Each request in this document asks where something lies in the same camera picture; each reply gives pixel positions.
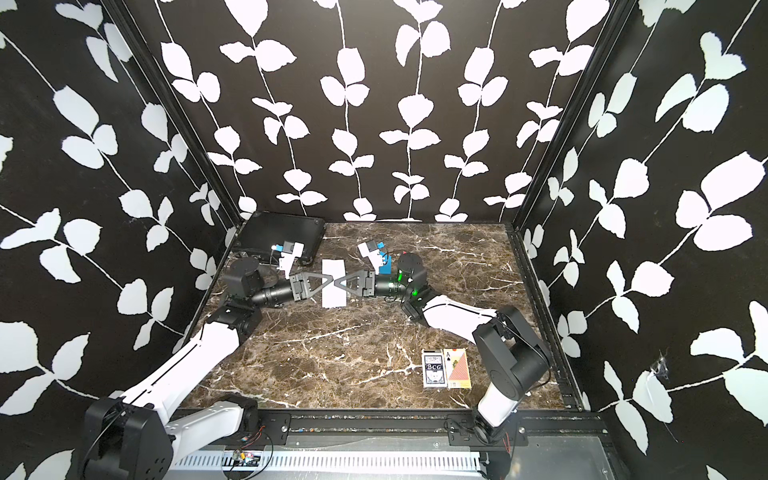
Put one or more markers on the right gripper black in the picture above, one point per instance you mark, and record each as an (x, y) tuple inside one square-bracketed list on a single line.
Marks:
[(368, 289)]

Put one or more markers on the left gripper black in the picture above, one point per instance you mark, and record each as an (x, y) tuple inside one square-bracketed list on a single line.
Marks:
[(301, 279)]

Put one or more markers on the white square paper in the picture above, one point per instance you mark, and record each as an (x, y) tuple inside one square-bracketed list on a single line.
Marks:
[(333, 296)]

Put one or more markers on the blue square paper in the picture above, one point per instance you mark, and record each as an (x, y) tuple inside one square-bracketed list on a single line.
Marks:
[(386, 264)]

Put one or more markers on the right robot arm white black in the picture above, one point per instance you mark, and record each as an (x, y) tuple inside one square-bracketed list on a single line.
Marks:
[(514, 356)]

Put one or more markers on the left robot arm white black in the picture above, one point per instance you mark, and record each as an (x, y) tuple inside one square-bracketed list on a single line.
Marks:
[(133, 435)]

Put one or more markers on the black case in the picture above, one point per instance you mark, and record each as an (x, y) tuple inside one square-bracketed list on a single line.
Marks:
[(267, 229)]

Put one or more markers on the playing card deck box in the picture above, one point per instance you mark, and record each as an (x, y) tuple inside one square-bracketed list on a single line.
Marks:
[(433, 369)]

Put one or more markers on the red playing card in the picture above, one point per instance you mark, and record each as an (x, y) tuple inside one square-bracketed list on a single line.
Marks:
[(457, 369)]

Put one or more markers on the small circuit board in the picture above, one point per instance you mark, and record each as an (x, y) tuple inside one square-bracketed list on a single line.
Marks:
[(242, 460)]

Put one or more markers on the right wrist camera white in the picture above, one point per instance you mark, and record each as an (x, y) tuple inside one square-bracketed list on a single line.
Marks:
[(372, 250)]

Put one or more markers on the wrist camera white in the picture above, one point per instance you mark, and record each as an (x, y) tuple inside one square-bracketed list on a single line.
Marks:
[(372, 250), (288, 253)]

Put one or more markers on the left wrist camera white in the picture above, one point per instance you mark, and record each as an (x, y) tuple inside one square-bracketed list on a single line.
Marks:
[(288, 253)]

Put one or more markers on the black front rail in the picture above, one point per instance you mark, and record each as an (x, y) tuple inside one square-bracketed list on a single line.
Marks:
[(457, 426)]

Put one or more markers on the white slotted cable duct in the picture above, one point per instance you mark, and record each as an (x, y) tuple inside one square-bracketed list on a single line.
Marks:
[(399, 462)]

